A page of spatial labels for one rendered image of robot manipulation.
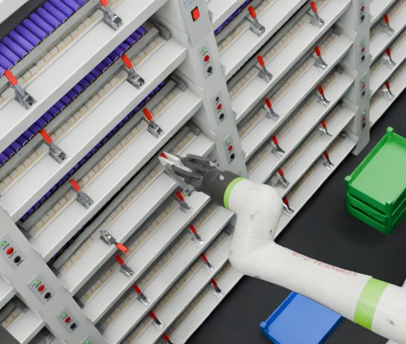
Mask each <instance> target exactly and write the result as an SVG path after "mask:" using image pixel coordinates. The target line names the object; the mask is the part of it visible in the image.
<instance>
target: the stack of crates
mask: <svg viewBox="0 0 406 344"><path fill-rule="evenodd" d="M345 200H346V212H348V213H350V214H351V215H353V216H355V217H356V218H358V219H360V220H362V221H363V222H365V223H366V224H368V225H370V226H372V227H373V228H375V229H377V230H378V231H380V232H382V233H384V234H385V235H387V236H389V235H390V234H391V233H392V232H393V230H394V229H395V228H396V226H397V225H398V224H399V223H400V221H401V220H402V219H403V217H404V216H405V215H406V139H405V138H403V137H401V136H399V135H397V134H395V133H393V128H391V127H388V129H387V130H386V134H385V135H384V136H383V138H382V139H381V140H380V141H379V142H378V144H376V146H375V147H374V148H373V149H372V150H371V152H370V153H369V154H368V155H367V157H366V158H365V159H364V160H363V161H362V162H361V163H360V165H359V166H358V167H357V168H356V169H355V171H354V172H353V173H352V174H351V175H350V176H347V177H346V178H345Z"/></svg>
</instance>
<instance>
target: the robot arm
mask: <svg viewBox="0 0 406 344"><path fill-rule="evenodd" d="M163 153H164V154H165V155H166V157H167V158H168V159H166V158H163V157H162V156H159V157H158V159H159V161H160V162H161V164H163V165H164V166H165V167H166V169H167V170H169V171H170V172H169V175H170V176H171V178H172V179H173V181H174V182H176V183H177V184H178V185H179V186H180V187H181V188H183V189H184V191H185V193H186V194H187V196H188V197H189V196H191V193H192V192H194V191H197V192H202V193H204V194H205V195H207V196H209V197H210V198H211V200H212V201H213V202H214V203H216V204H218V205H220V206H222V207H224V208H226V209H228V210H229V211H231V212H233V213H235V214H237V220H236V225H235V231H234V234H233V237H232V240H231V244H230V247H229V261H230V263H231V265H232V266H233V268H234V269H235V270H237V271H238V272H239V273H241V274H245V275H248V276H252V277H255V278H259V279H261V280H264V281H267V282H270V283H273V284H275V285H278V286H281V287H284V288H285V289H288V290H291V291H293V292H296V293H298V294H300V295H302V296H304V297H306V298H309V299H311V300H313V301H315V302H317V303H319V304H321V305H323V306H325V307H327V308H329V309H330V310H332V311H334V312H336V313H338V314H339V315H341V316H343V317H345V318H346V319H348V320H349V321H352V322H353V323H355V324H359V325H361V326H363V327H365V328H367V329H369V330H371V331H373V332H375V333H377V334H379V335H381V336H383V337H386V338H387V339H390V342H389V344H406V279H405V282H404V283H403V286H402V287H398V286H396V285H393V284H390V283H386V282H383V281H380V280H377V279H375V278H372V276H367V275H364V274H359V273H356V272H352V271H348V270H344V269H342V268H337V267H335V266H331V265H329V264H326V263H323V262H320V261H317V260H315V259H311V258H310V257H306V256H304V255H301V254H299V253H297V252H295V251H292V250H290V249H288V248H284V247H282V246H280V245H278V244H276V243H275V242H274V235H275V232H276V228H277V226H278V222H279V220H280V217H281V214H282V210H283V202H282V198H281V196H280V194H279V193H278V191H277V190H276V189H275V188H273V187H271V186H269V185H267V184H259V183H256V182H252V181H250V180H247V179H246V178H244V177H242V176H240V175H237V174H235V173H233V172H231V171H221V170H219V169H217V167H218V166H219V163H218V161H217V159H216V158H206V157H203V156H198V155H194V154H186V157H181V156H179V155H177V154H175V155H174V156H173V155H171V154H169V153H167V152H165V151H163ZM197 164H198V165H197ZM177 165H178V166H180V167H183V166H184V167H187V168H189V169H191V170H192V171H194V172H195V173H193V172H188V171H186V170H183V169H181V168H179V167H177ZM200 165H203V166H206V167H202V166H200ZM180 177H182V178H184V179H187V180H189V181H191V182H192V183H193V186H189V185H187V184H186V183H185V181H183V180H182V179H181V178H180Z"/></svg>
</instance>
